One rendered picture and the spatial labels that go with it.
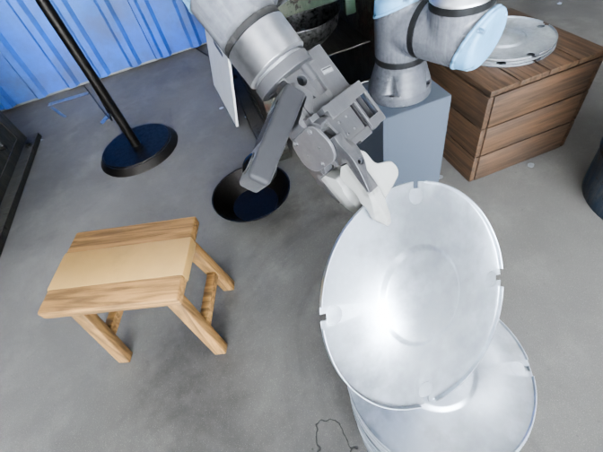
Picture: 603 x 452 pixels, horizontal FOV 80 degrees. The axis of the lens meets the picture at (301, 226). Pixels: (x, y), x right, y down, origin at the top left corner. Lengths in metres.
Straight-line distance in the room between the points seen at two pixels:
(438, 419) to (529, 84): 0.96
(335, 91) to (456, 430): 0.51
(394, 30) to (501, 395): 0.70
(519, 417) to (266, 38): 0.61
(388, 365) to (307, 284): 0.68
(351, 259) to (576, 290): 0.88
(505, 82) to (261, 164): 0.96
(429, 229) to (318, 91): 0.22
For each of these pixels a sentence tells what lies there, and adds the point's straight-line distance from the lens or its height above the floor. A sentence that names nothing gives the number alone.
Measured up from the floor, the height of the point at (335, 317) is 0.58.
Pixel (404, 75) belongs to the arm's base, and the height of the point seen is 0.52.
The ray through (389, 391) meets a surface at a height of 0.48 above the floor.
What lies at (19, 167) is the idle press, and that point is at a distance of 2.33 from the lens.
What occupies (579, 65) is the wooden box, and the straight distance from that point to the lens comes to 1.40.
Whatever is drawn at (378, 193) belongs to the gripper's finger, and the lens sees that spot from 0.40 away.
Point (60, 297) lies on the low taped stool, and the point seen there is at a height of 0.33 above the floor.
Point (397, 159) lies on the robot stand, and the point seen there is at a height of 0.31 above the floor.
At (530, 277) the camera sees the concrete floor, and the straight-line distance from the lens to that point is 1.20.
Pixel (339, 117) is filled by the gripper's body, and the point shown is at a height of 0.73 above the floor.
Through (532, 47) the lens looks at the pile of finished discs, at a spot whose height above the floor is 0.37.
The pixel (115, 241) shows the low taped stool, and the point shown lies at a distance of 1.03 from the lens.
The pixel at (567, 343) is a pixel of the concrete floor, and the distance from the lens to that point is 1.14.
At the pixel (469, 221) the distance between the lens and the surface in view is 0.54.
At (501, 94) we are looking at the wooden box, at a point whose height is 0.33.
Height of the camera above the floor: 0.96
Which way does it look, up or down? 49 degrees down
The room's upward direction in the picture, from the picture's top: 16 degrees counter-clockwise
